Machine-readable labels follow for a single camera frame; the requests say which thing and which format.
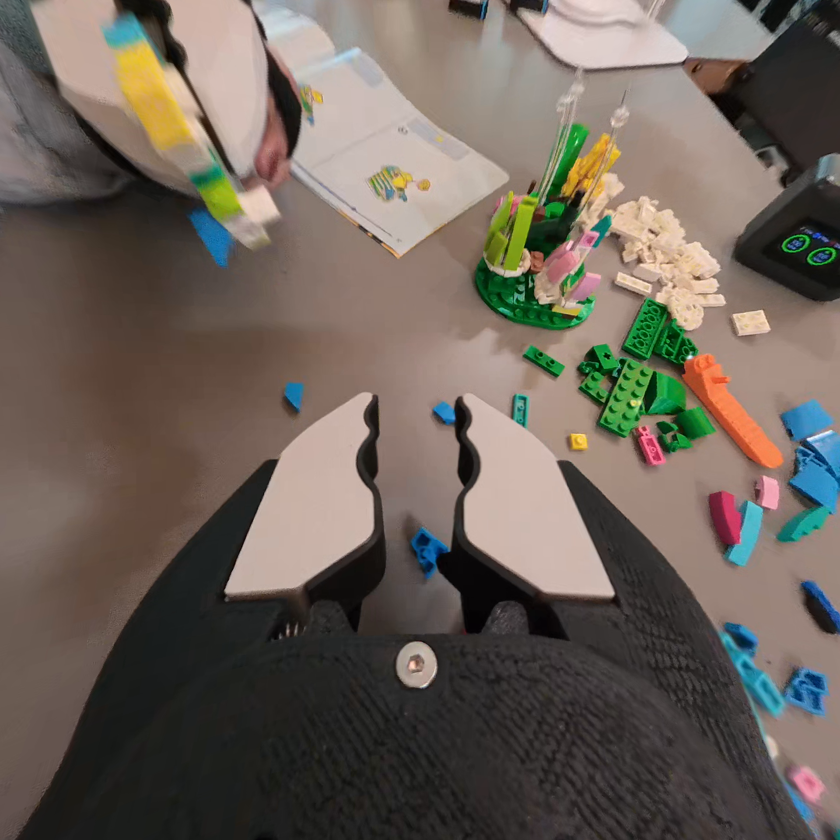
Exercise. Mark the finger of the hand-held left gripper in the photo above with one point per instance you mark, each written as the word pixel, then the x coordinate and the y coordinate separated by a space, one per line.
pixel 229 79
pixel 79 72

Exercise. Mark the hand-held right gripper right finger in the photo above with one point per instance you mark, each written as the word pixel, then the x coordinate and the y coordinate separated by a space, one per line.
pixel 531 518

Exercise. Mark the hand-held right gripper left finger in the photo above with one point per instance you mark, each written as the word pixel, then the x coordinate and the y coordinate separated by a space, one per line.
pixel 308 512

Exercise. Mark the striped toy brick fish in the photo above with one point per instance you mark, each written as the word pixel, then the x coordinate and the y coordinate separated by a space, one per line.
pixel 154 98

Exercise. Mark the blue wedge brick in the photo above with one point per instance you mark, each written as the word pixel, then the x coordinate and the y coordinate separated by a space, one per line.
pixel 444 413

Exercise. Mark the grey desk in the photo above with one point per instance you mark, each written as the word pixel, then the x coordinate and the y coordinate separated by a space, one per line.
pixel 197 328

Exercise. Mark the person's left hand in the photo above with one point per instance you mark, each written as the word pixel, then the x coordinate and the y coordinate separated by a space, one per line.
pixel 272 164

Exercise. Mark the small yellow brick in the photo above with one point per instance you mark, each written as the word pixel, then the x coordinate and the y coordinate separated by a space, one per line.
pixel 578 442

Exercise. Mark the teal brick plate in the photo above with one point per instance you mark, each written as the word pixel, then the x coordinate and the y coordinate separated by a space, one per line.
pixel 520 410

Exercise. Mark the toy brick instruction booklet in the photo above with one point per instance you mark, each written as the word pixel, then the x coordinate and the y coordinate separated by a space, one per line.
pixel 407 151

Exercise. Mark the pile of green bricks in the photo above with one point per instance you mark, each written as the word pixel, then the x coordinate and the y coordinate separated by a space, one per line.
pixel 627 394

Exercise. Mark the small green brick plate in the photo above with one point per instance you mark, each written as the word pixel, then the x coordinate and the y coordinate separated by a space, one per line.
pixel 543 361

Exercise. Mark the magenta curved brick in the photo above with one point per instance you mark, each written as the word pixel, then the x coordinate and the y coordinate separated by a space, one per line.
pixel 724 518

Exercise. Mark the light blue curved brick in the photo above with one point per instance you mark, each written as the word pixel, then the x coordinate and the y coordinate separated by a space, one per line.
pixel 745 538

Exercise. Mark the orange toy brick piece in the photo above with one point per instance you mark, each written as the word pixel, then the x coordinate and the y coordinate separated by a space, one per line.
pixel 728 407

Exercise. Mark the green toy brick plant model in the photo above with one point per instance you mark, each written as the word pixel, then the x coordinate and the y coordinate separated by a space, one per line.
pixel 518 289

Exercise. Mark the pink curved brick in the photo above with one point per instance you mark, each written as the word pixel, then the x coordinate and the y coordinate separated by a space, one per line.
pixel 766 492

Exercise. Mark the pile of small colourful bricks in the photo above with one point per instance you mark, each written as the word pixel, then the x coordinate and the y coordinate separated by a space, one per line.
pixel 814 472

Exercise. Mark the small white square plate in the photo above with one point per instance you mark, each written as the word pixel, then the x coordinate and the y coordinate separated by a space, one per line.
pixel 751 323

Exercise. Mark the pile of white bricks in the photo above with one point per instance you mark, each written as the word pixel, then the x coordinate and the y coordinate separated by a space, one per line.
pixel 663 243

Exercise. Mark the white plastic base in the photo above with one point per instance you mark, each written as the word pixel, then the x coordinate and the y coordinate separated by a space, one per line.
pixel 610 43

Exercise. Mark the black cube with round displays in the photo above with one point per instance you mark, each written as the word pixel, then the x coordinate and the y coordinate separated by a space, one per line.
pixel 787 197

